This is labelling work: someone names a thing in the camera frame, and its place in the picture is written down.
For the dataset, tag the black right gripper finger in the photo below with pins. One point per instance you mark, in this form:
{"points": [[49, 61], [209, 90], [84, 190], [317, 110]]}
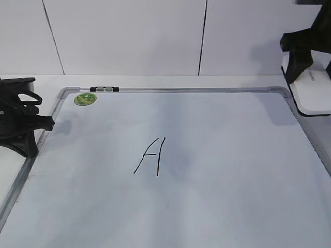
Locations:
{"points": [[299, 61]]}

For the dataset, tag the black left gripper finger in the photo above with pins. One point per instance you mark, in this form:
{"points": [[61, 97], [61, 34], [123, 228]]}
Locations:
{"points": [[24, 144]]}

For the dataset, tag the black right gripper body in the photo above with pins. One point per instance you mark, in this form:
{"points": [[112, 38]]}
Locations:
{"points": [[313, 38]]}

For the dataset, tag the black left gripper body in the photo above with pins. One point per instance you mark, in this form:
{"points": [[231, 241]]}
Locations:
{"points": [[20, 114]]}

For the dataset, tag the white eraser with black felt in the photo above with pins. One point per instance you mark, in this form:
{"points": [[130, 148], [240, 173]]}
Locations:
{"points": [[311, 90]]}

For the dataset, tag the round green sticker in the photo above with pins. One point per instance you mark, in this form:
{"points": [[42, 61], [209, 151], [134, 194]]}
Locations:
{"points": [[85, 99]]}

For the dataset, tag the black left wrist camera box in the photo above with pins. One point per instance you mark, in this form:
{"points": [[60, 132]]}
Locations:
{"points": [[20, 85]]}

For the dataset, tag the white board with grey frame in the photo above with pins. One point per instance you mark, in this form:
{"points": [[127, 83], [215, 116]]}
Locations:
{"points": [[173, 168]]}

